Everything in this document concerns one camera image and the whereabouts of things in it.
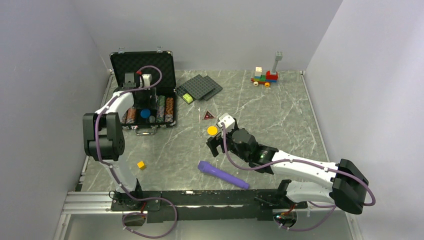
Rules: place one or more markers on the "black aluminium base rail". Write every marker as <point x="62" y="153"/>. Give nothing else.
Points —
<point x="189" y="205"/>

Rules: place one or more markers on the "toy brick train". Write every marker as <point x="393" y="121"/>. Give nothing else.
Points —
<point x="270" y="76"/>

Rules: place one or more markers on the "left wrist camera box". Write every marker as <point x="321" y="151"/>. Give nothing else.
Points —
<point x="145" y="79"/>

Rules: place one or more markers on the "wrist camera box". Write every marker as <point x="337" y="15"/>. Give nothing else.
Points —
<point x="226" y="121"/>
<point x="145" y="79"/>

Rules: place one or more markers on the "orange poker chip stack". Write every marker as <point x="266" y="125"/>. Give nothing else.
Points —
<point x="169" y="110"/>

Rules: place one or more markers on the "clear round dealer button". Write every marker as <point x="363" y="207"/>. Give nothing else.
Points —
<point x="152" y="119"/>

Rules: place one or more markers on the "black poker set case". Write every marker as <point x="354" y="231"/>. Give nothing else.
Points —
<point x="151" y="74"/>

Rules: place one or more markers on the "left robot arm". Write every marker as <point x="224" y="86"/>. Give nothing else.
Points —
<point x="104" y="141"/>

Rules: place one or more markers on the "red triangular dealer token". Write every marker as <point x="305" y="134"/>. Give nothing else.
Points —
<point x="208" y="116"/>

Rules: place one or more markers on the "green poker chip stack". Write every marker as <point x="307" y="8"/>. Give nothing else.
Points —
<point x="161" y="104"/>

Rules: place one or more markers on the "yellow round disc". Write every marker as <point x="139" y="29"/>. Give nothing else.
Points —
<point x="212" y="130"/>

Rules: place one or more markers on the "dark grey building baseplate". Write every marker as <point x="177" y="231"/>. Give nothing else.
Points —
<point x="197" y="87"/>

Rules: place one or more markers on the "purple flashlight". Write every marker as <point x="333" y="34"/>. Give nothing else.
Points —
<point x="207" y="168"/>

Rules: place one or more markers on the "small yellow cube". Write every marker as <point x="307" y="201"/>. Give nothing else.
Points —
<point x="141" y="165"/>

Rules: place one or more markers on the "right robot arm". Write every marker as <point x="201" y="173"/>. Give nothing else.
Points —
<point x="341" y="183"/>

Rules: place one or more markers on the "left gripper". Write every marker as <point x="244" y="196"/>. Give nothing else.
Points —
<point x="151" y="103"/>

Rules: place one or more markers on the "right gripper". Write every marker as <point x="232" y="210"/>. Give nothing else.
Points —
<point x="214" y="142"/>

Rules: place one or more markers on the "red tan poker chip stack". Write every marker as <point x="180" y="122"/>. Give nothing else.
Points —
<point x="131" y="116"/>

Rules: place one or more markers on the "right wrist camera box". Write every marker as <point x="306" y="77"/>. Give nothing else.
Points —
<point x="226" y="121"/>

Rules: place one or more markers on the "lime green toy block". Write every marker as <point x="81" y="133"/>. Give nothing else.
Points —
<point x="187" y="98"/>

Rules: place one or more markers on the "blue round disc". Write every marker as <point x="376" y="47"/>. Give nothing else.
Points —
<point x="145" y="113"/>

